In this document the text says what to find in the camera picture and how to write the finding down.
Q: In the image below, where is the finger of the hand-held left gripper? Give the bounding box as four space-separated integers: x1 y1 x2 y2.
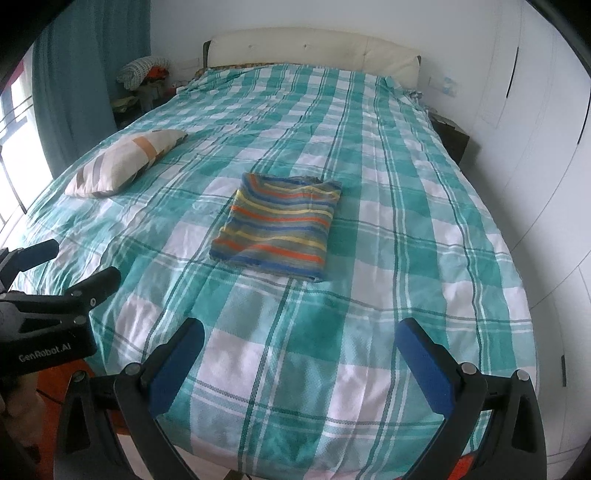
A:
0 239 60 296
0 267 122 326

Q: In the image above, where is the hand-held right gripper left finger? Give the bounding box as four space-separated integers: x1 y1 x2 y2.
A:
54 318 205 480

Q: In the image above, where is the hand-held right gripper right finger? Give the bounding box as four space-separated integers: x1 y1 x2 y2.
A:
396 318 548 480

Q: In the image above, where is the striped knit sweater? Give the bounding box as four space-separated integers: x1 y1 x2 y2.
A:
209 172 343 283

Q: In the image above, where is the striped beige pillow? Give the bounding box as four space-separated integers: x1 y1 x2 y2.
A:
65 129 189 198

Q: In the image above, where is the window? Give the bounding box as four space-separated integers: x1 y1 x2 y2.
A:
0 51 54 232

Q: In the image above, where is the teal checkered bedspread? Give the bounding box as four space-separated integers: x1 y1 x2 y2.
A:
21 62 541 478

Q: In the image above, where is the cluttered bedside table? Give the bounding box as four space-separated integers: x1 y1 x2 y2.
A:
112 83 182 129

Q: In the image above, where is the teal curtain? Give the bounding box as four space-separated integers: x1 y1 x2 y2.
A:
32 0 152 178

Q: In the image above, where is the white knitted cloth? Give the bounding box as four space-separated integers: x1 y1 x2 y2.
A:
117 55 172 90

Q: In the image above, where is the dark brown nightstand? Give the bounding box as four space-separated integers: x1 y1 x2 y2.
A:
429 115 471 164

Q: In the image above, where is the white wardrobe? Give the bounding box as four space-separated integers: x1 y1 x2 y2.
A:
475 0 591 398

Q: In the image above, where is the cream padded headboard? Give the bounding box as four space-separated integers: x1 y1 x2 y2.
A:
203 28 422 88

